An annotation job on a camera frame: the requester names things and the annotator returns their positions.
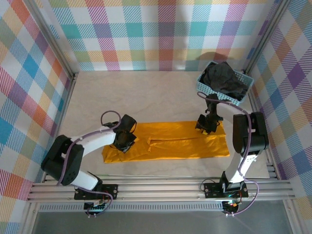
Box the aluminium frame post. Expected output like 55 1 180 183
24 0 78 80
243 0 293 75

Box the slotted grey cable duct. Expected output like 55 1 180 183
39 201 225 213

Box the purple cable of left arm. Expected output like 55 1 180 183
56 111 122 216

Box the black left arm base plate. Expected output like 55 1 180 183
74 183 119 200

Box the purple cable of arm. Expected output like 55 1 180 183
56 111 122 216
196 91 259 217

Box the light blue perforated plastic basket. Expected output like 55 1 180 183
196 61 254 106

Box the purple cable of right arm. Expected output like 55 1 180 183
196 91 259 217

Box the orange t-shirt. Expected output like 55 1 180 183
101 120 231 164

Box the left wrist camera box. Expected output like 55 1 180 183
117 142 134 154

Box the aluminium frame cross beam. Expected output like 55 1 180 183
26 181 297 203

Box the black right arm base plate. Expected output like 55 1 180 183
202 181 249 198

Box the dark grey t-shirt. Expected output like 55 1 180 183
203 62 250 102

